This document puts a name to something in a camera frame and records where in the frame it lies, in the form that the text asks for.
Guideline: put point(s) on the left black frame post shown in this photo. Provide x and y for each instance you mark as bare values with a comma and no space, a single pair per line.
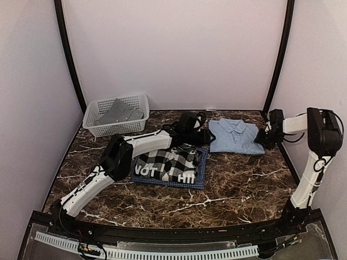
58,5

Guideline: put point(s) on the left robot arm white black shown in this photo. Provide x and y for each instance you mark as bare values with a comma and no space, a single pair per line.
114,164

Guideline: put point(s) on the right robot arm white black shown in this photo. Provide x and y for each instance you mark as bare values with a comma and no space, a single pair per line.
325,133

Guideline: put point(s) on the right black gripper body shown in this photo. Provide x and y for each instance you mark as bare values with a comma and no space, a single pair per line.
269,140

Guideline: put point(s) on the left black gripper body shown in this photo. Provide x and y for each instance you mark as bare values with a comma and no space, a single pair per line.
198,141

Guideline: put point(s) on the white plastic mesh basket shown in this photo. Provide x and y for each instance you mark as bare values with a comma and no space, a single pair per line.
96,109

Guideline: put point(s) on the white slotted cable duct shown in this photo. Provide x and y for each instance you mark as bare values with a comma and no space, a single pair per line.
111,252

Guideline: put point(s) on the grey shirt in basket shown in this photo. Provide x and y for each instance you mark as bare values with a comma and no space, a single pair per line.
120,112

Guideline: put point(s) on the black frame post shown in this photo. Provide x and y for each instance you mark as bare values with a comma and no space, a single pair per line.
280,56
58,5

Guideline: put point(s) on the light blue long sleeve shirt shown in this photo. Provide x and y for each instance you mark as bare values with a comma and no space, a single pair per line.
234,136

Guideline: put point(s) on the blue checked shirt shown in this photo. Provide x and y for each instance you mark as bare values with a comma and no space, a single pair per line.
200,168

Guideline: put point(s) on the right black frame post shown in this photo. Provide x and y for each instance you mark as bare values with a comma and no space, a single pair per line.
280,56

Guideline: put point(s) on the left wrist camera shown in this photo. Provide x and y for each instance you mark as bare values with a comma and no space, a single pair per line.
200,120

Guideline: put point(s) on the black white plaid shirt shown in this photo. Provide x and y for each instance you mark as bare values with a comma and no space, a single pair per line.
165,165

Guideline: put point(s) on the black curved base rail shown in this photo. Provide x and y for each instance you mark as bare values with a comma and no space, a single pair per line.
261,232

